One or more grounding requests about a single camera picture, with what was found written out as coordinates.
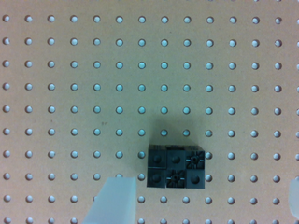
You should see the gripper translucent white left finger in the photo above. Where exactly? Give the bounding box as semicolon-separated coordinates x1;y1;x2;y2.
82;177;136;224

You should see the gripper translucent white right finger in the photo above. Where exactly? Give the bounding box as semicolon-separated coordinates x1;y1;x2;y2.
289;178;299;218

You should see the black toy block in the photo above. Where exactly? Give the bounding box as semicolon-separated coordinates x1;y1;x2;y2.
147;145;205;189

